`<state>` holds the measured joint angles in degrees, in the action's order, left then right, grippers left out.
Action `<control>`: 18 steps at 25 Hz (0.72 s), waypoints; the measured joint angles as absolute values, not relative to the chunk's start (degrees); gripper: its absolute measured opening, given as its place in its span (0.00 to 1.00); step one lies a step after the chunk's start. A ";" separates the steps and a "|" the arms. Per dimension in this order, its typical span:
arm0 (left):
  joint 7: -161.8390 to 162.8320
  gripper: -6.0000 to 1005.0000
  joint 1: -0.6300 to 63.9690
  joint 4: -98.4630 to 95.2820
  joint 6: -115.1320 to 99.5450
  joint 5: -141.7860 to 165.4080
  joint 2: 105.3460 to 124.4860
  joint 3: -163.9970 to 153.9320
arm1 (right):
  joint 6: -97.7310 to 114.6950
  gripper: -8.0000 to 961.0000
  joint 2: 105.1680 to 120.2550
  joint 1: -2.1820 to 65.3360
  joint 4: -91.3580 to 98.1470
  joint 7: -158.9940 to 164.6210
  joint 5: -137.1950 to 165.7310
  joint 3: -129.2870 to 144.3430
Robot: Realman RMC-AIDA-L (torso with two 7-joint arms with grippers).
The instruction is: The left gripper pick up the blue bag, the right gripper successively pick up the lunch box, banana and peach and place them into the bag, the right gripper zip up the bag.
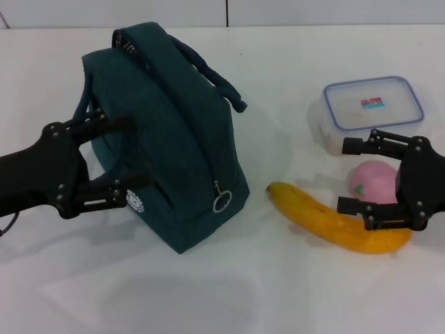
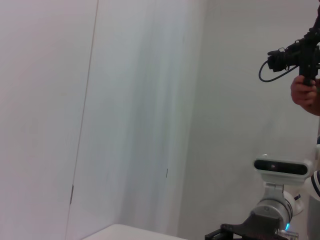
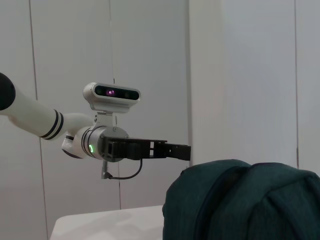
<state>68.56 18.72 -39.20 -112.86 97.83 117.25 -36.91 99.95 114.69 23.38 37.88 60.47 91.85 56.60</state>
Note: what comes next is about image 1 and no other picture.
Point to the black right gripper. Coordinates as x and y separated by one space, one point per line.
420 181

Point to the pink toy peach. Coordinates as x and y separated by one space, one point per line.
372 181

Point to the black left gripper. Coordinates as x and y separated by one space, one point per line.
41 174

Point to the dark teal insulated lunch bag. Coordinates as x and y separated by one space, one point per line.
174 121

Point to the yellow banana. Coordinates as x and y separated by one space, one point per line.
313 215

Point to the clear blue-rimmed food container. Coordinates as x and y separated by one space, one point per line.
368 104

